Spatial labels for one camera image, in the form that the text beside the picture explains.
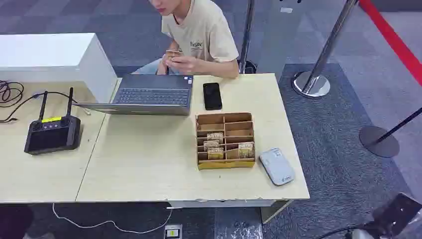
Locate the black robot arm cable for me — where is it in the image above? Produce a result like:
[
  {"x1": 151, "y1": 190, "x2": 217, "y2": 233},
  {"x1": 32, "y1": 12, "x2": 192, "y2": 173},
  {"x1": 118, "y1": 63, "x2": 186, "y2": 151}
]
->
[{"x1": 315, "y1": 224, "x2": 371, "y2": 239}]

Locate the long black cable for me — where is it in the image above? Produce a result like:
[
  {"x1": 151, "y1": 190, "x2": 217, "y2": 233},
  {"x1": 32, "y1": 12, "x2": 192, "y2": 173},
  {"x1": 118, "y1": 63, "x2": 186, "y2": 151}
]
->
[{"x1": 0, "y1": 92, "x2": 79, "y2": 123}]

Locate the silver stanchion with round base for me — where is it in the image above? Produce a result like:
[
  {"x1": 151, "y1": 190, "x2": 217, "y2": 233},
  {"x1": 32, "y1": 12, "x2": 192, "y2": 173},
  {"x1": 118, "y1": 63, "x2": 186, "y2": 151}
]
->
[{"x1": 293, "y1": 0, "x2": 358, "y2": 99}]

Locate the person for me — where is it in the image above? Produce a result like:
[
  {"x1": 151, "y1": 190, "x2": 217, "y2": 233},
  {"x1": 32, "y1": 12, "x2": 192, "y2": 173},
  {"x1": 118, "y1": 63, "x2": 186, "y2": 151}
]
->
[{"x1": 133, "y1": 0, "x2": 240, "y2": 79}]

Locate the black smartphone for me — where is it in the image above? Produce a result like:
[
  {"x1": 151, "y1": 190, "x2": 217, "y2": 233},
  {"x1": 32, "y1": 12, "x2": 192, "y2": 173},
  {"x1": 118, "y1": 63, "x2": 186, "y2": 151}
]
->
[{"x1": 203, "y1": 82, "x2": 223, "y2": 111}]

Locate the person's right hand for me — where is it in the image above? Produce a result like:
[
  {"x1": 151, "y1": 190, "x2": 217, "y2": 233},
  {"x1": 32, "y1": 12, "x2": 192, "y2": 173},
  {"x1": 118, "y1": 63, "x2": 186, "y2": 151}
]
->
[{"x1": 162, "y1": 49, "x2": 177, "y2": 66}]

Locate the steel floor socket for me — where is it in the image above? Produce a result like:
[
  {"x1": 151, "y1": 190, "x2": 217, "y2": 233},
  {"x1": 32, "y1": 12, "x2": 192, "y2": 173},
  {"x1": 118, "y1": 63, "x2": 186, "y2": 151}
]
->
[{"x1": 164, "y1": 224, "x2": 183, "y2": 239}]

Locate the dark grey laptop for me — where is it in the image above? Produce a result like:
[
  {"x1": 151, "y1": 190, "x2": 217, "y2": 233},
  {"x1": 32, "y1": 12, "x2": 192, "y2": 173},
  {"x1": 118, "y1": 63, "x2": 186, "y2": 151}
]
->
[{"x1": 73, "y1": 74, "x2": 194, "y2": 117}]

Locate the red barrier belt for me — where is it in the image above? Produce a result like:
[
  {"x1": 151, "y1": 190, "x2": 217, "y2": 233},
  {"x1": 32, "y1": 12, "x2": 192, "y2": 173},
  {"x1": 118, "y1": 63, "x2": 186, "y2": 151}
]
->
[{"x1": 358, "y1": 0, "x2": 422, "y2": 87}]

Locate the pale desk leg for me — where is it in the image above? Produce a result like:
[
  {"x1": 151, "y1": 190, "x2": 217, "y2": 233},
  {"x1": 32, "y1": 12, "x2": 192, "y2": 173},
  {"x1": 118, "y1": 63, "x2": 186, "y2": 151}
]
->
[{"x1": 260, "y1": 199, "x2": 294, "y2": 224}]

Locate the black stanchion with round base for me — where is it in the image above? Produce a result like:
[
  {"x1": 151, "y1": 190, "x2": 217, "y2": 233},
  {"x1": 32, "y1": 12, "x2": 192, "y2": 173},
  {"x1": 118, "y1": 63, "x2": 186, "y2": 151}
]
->
[{"x1": 358, "y1": 107, "x2": 422, "y2": 158}]

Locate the white cabinet box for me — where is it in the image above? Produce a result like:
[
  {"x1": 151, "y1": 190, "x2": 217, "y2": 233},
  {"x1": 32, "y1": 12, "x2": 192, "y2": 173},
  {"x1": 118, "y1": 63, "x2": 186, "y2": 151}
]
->
[{"x1": 0, "y1": 32, "x2": 118, "y2": 104}]

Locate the white floor cable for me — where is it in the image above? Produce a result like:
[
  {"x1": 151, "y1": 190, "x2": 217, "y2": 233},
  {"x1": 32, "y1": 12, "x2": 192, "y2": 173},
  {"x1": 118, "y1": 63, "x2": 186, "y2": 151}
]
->
[{"x1": 52, "y1": 203, "x2": 174, "y2": 235}]

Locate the coiled black cable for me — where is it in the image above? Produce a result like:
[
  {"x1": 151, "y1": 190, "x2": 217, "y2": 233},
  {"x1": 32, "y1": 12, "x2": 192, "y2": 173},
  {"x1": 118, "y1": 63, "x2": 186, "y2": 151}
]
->
[{"x1": 0, "y1": 80, "x2": 25, "y2": 108}]

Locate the wooden card box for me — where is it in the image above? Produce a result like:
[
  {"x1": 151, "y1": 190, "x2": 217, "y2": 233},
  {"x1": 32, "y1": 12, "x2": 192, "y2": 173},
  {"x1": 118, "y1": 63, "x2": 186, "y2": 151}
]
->
[{"x1": 195, "y1": 112, "x2": 256, "y2": 171}]

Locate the person's left hand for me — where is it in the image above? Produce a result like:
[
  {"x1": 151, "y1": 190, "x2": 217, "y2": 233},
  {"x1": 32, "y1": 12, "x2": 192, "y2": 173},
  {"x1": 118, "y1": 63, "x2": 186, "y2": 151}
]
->
[{"x1": 170, "y1": 54, "x2": 199, "y2": 74}]

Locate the grey power bank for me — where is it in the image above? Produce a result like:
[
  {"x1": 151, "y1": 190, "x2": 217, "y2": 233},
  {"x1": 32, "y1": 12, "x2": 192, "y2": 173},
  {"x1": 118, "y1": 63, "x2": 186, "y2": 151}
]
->
[{"x1": 258, "y1": 147, "x2": 296, "y2": 186}]

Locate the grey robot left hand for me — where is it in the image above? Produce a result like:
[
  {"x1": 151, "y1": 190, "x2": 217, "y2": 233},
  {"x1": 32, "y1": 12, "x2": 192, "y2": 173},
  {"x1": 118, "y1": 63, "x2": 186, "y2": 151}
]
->
[{"x1": 0, "y1": 206, "x2": 34, "y2": 239}]

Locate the black remote controller with antennas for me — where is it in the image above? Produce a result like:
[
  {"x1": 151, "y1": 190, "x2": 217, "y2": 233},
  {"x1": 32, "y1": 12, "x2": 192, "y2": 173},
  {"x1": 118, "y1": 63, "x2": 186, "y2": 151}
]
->
[{"x1": 24, "y1": 87, "x2": 82, "y2": 156}]

